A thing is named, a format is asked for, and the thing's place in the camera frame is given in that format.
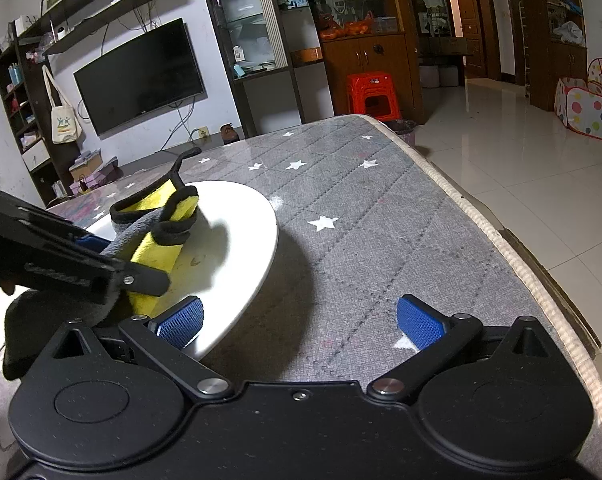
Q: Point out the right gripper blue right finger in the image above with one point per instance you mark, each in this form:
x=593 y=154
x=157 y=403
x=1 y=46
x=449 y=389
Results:
x=439 y=340

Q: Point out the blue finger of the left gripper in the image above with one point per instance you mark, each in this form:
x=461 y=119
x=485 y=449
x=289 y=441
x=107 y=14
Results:
x=93 y=242

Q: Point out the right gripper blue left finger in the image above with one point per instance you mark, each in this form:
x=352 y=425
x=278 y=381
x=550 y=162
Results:
x=159 y=342

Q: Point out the yellow grey cleaning cloth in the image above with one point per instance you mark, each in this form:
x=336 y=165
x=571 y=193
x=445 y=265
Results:
x=33 y=317

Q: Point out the white shallow bowl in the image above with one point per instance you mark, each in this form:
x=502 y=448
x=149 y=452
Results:
x=215 y=240

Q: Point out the white tote bag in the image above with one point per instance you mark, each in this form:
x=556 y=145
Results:
x=64 y=126

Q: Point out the brown shoe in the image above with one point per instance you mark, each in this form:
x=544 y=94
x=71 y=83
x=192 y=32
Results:
x=229 y=134

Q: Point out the black left bookshelf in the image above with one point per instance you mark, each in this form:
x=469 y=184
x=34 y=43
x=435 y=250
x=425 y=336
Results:
x=26 y=104

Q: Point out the red plastic stool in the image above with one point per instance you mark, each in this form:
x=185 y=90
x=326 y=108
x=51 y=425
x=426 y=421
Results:
x=373 y=94

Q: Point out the polka dot play tent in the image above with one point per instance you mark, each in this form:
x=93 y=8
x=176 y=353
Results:
x=578 y=102

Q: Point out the black glass display shelf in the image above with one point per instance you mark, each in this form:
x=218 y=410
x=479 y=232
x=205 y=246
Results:
x=273 y=62

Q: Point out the dark wooden cabinet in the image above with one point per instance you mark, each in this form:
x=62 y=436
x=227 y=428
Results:
x=359 y=36

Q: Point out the black wall television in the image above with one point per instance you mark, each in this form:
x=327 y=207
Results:
x=153 y=70

